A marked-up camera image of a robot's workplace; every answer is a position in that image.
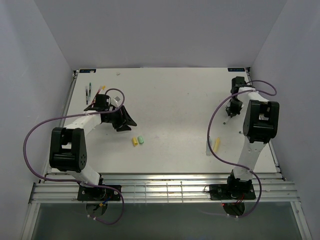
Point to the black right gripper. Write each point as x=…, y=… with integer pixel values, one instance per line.
x=229, y=109

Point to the red yellow thin pen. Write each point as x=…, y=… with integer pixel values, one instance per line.
x=98, y=91

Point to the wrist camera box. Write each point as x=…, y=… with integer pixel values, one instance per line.
x=102, y=102
x=238, y=81

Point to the green capped thin pen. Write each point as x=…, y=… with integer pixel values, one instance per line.
x=89, y=88

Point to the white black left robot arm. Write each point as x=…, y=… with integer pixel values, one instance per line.
x=68, y=149

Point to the green highlighter pen body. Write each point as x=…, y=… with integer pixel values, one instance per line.
x=208, y=145

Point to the yellow highlighter cap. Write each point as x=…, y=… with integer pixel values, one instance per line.
x=134, y=141

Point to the yellow highlighter pen body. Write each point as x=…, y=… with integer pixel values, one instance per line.
x=216, y=145

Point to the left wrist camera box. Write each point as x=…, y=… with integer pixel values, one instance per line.
x=102, y=102

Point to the white green thin pen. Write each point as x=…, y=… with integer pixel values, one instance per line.
x=227, y=120

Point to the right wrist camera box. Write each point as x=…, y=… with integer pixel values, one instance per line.
x=238, y=81

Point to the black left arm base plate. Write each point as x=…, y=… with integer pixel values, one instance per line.
x=97, y=194

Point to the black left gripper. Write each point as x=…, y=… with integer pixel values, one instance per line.
x=129, y=120

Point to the left blue corner label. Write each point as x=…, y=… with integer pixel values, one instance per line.
x=89, y=71

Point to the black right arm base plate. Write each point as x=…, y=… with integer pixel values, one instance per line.
x=222, y=192

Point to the green highlighter cap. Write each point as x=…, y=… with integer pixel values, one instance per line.
x=140, y=139

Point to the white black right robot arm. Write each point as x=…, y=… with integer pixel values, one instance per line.
x=259, y=127

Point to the black thin pen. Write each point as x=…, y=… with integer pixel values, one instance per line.
x=87, y=95

